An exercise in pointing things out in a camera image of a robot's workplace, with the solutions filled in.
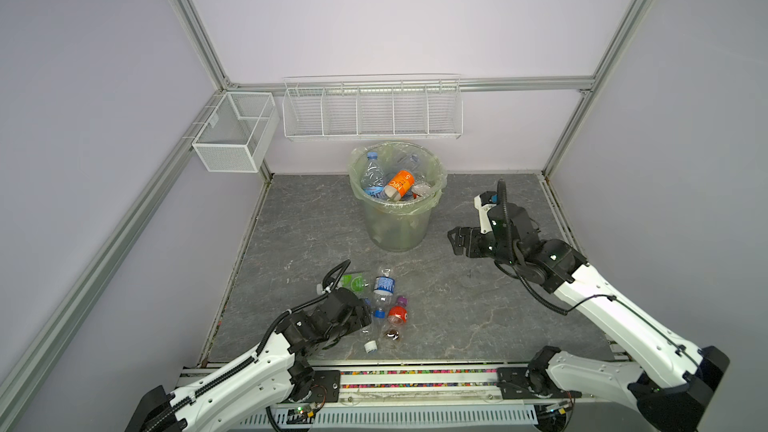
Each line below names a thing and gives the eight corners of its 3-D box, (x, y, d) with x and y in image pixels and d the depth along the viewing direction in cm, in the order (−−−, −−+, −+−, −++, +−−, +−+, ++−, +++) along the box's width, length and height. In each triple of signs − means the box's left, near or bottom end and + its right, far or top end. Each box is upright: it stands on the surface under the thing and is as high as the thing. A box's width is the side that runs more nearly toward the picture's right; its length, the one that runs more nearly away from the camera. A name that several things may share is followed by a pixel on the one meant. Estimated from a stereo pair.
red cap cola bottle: (387, 325, 84) (387, 322, 81) (387, 309, 87) (387, 305, 84) (408, 325, 84) (408, 322, 81) (408, 309, 87) (408, 305, 84)
